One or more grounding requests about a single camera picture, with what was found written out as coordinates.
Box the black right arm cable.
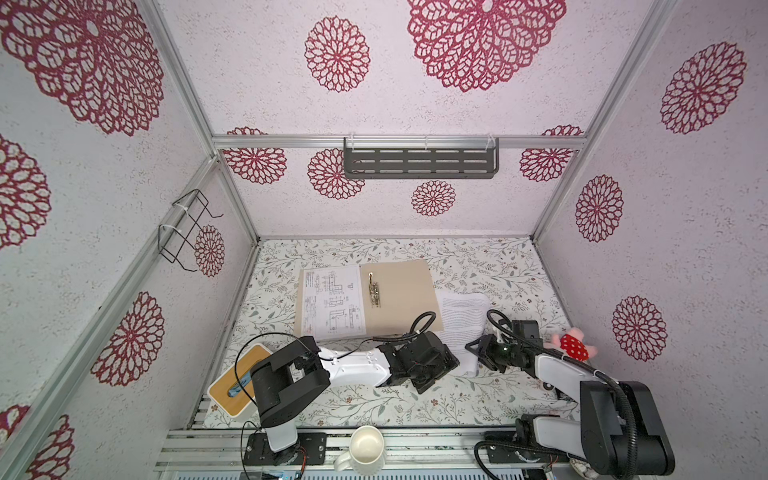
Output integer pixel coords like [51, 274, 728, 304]
[472, 308, 640, 480]

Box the beige manila folder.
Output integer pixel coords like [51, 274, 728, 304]
[292, 259, 445, 340]

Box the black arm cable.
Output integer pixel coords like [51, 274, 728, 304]
[472, 308, 640, 480]
[232, 310, 438, 480]

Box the pink pig plush toy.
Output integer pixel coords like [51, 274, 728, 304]
[546, 328, 598, 362]

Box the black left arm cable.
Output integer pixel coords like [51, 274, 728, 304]
[232, 310, 438, 480]

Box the white printed text sheet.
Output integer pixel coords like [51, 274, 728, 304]
[432, 290, 491, 377]

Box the white technical drawing sheet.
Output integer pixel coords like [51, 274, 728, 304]
[295, 265, 367, 340]

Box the grey slotted wall shelf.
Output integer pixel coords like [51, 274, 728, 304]
[342, 138, 499, 180]

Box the white ceramic mug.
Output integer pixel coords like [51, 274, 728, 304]
[334, 426, 386, 476]

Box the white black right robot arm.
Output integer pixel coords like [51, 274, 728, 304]
[465, 310, 676, 479]

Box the black wire wall rack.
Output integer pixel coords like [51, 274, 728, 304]
[156, 189, 226, 278]

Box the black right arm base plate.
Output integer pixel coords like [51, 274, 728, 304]
[484, 414, 568, 464]

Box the white wooden-top tissue box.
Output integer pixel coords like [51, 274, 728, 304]
[207, 343, 272, 420]

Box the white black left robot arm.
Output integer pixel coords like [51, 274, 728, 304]
[248, 329, 460, 454]

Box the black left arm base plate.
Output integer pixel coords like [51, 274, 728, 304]
[243, 430, 328, 467]

